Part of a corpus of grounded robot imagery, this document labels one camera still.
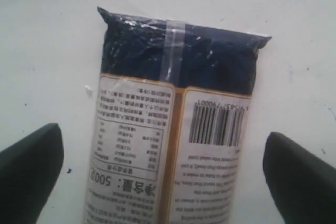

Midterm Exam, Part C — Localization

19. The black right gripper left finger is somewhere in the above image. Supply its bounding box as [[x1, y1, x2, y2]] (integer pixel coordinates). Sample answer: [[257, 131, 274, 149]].
[[1, 123, 64, 223]]

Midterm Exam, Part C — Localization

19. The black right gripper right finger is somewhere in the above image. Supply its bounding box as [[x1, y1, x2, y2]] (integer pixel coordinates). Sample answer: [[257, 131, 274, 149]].
[[262, 132, 335, 223]]

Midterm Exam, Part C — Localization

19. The black rice vacuum pack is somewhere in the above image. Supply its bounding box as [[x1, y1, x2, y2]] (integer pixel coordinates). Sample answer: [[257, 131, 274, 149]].
[[83, 7, 271, 223]]

